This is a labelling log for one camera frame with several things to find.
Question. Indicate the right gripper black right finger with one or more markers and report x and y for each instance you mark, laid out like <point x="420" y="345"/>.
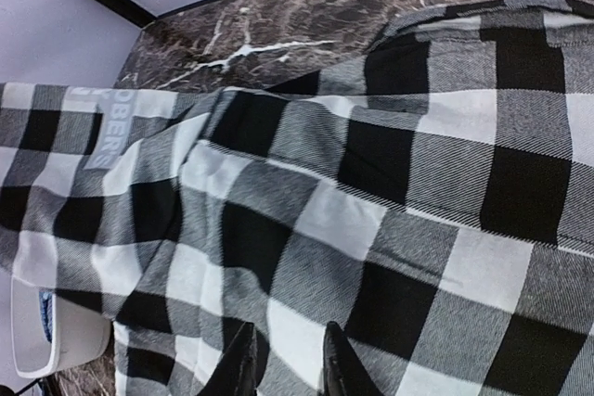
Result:
<point x="343" y="372"/>

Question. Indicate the grey plastic bin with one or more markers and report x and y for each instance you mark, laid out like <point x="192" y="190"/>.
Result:
<point x="78" y="335"/>

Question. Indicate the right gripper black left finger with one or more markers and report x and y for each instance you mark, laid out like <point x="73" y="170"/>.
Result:
<point x="235" y="374"/>

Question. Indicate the small-check blue shirt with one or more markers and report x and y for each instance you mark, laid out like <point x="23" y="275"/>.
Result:
<point x="46" y="311"/>

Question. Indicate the black white checked shirt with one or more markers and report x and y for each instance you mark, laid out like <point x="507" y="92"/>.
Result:
<point x="434" y="198"/>

